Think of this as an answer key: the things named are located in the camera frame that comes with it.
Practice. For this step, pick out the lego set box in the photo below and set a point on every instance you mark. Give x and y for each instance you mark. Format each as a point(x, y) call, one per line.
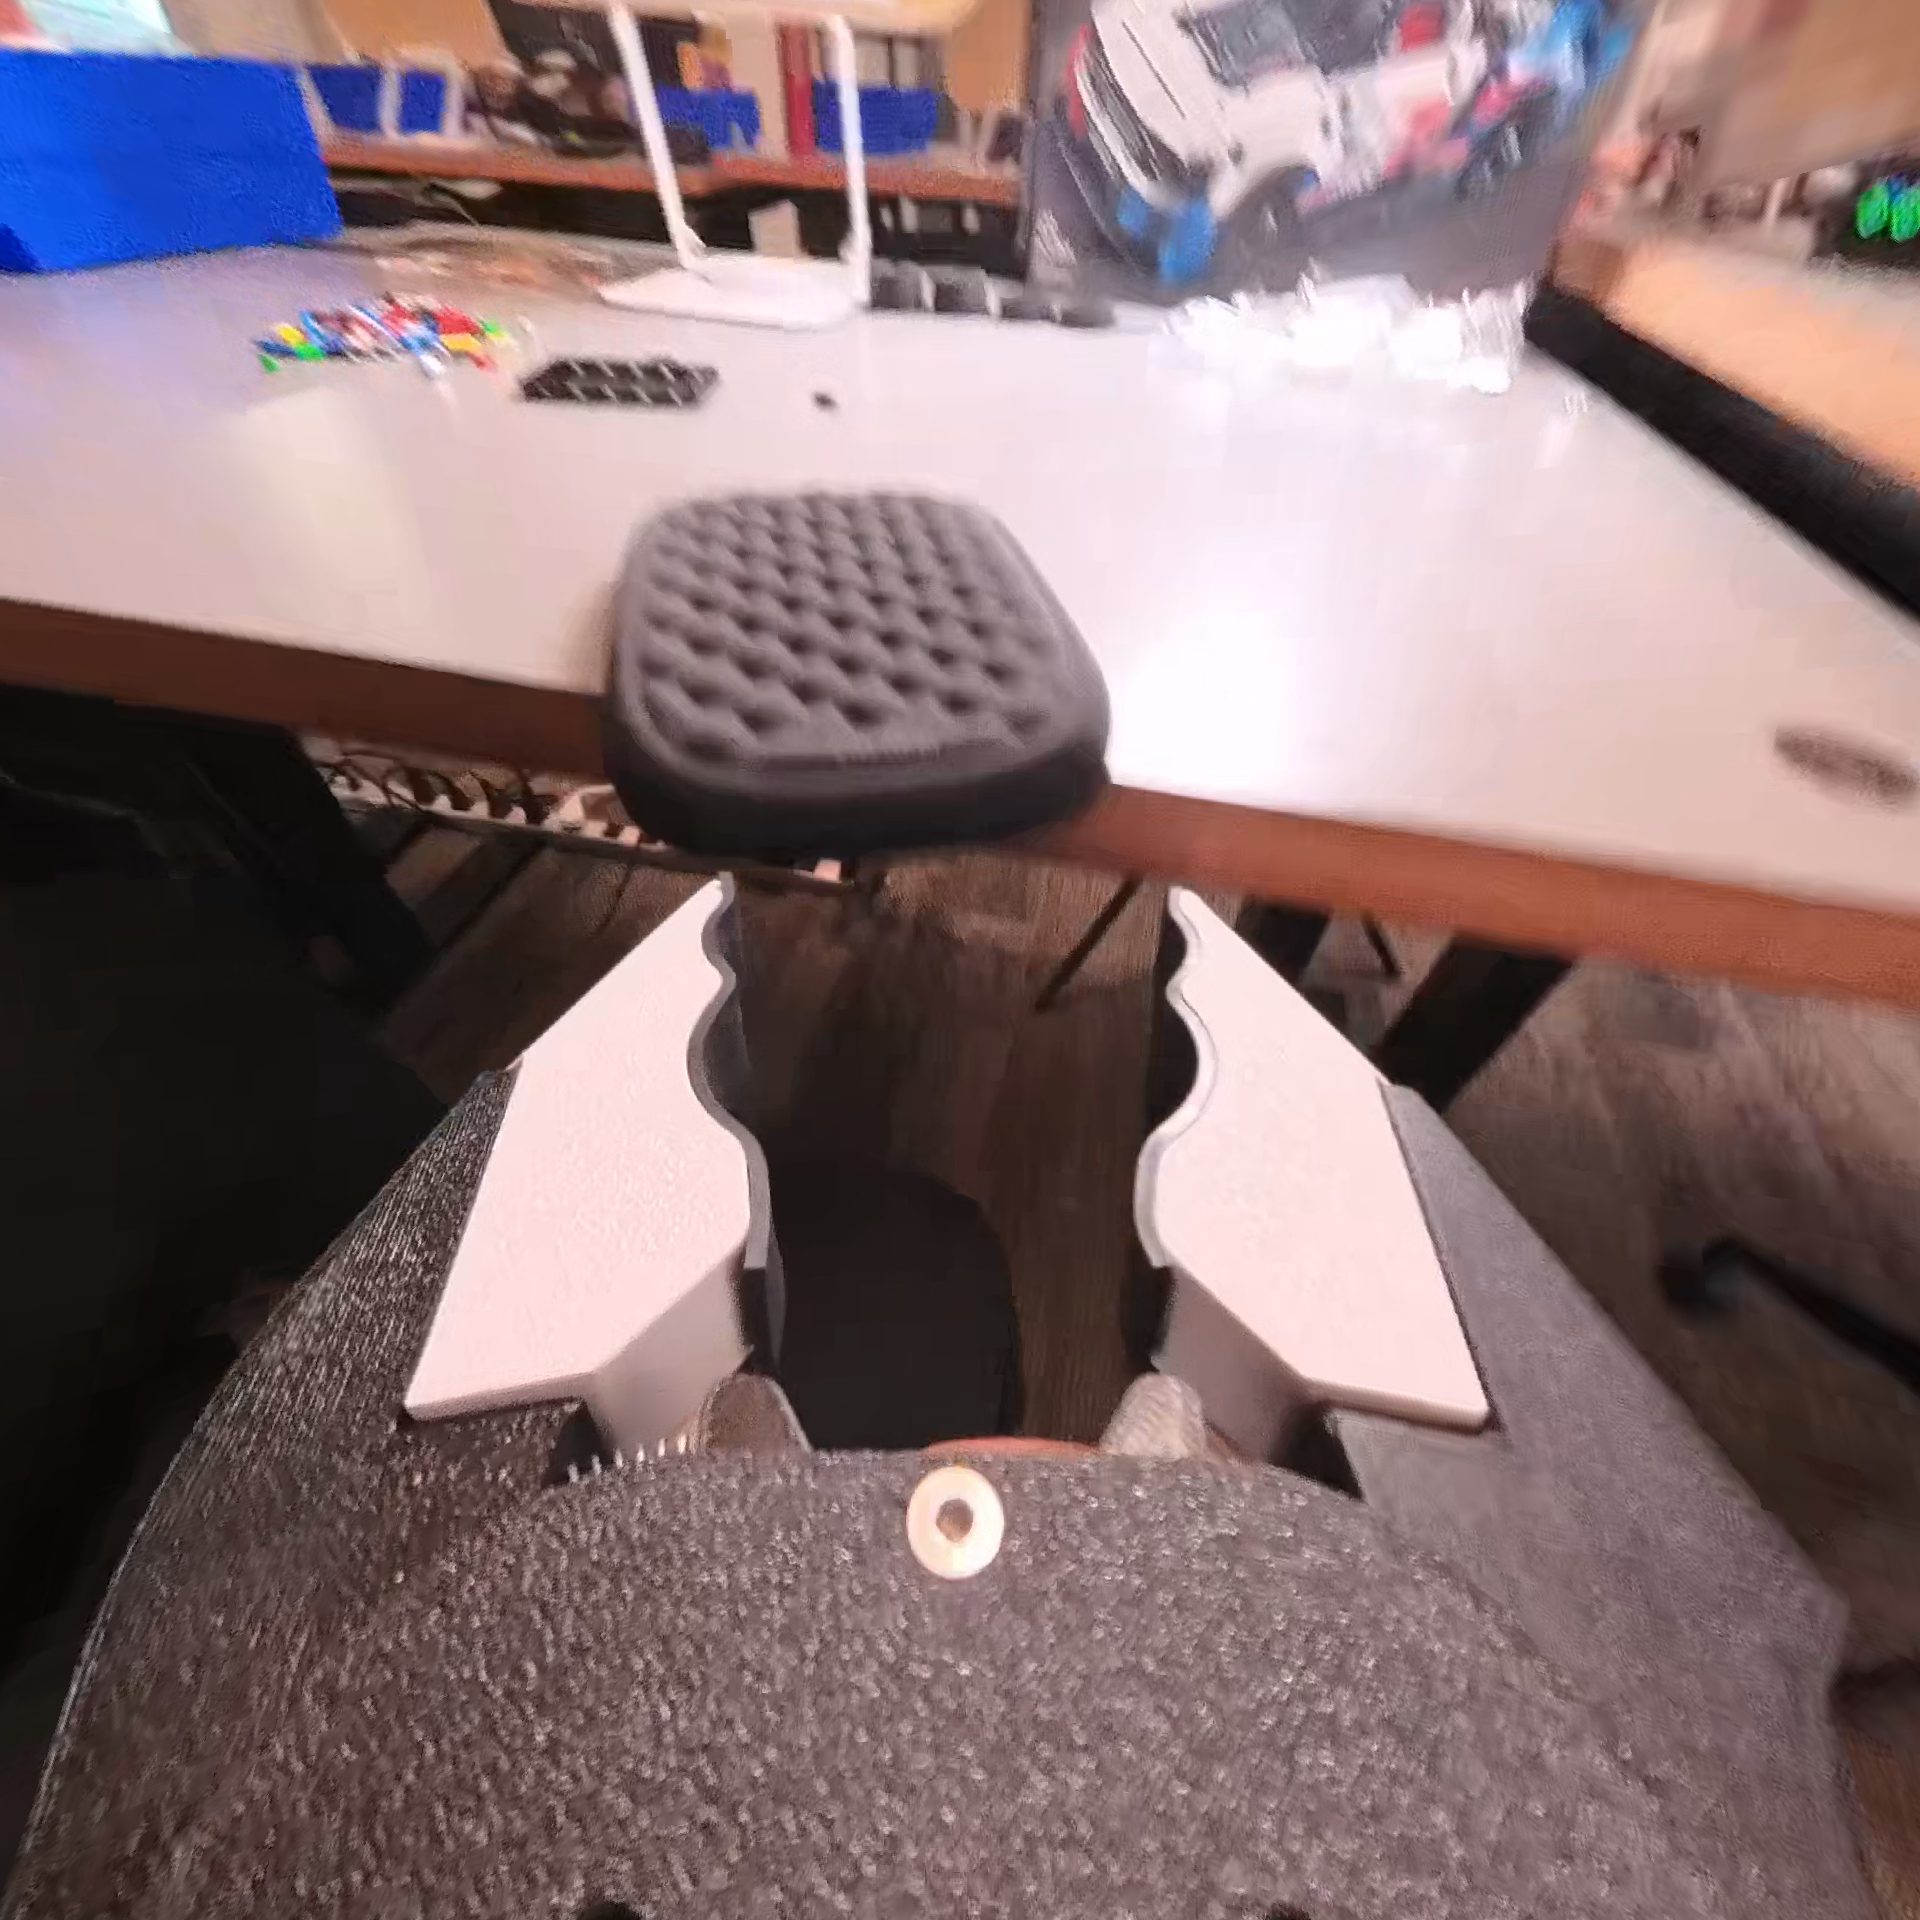
point(1276, 119)

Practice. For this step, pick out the black lego frame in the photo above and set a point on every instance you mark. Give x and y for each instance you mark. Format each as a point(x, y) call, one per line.
point(618, 383)

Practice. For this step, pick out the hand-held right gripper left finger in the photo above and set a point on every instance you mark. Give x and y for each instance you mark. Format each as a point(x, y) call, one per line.
point(598, 1214)

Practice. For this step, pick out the wood edged background desk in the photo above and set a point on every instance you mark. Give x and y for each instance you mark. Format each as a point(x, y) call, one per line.
point(1770, 346)

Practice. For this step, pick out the small blue background bin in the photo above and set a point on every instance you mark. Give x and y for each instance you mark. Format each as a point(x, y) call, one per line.
point(376, 98)

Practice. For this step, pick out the empty clear plastic bag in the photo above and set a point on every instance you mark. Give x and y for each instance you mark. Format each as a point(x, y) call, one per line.
point(1349, 338)

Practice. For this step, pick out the black rubber tire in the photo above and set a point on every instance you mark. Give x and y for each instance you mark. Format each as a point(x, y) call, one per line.
point(964, 294)
point(1026, 304)
point(1088, 311)
point(901, 288)

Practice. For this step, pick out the black chair base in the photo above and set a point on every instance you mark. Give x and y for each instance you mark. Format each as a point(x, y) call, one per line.
point(1798, 1290)

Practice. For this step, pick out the blue bin with tag label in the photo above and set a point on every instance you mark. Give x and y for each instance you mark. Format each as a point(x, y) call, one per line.
point(149, 165)

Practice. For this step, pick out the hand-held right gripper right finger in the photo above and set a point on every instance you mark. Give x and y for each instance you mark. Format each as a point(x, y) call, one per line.
point(1305, 1214)

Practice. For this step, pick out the black desk leg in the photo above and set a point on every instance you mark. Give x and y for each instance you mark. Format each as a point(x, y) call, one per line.
point(1462, 1021)

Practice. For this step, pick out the pile of lego pieces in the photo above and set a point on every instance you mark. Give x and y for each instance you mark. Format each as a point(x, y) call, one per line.
point(388, 330)

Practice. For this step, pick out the black desk grommet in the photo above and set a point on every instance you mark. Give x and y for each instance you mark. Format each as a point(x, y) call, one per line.
point(1845, 764)

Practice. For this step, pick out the black device with green lights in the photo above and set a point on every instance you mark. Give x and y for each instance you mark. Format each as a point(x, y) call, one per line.
point(1875, 212)

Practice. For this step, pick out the round floor disc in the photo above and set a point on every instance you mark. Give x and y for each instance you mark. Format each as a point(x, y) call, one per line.
point(901, 1306)

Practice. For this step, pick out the white book stand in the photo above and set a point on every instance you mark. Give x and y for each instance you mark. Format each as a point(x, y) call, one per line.
point(749, 294)

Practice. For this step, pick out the white power strip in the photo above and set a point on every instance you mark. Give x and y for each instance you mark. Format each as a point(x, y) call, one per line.
point(494, 804)

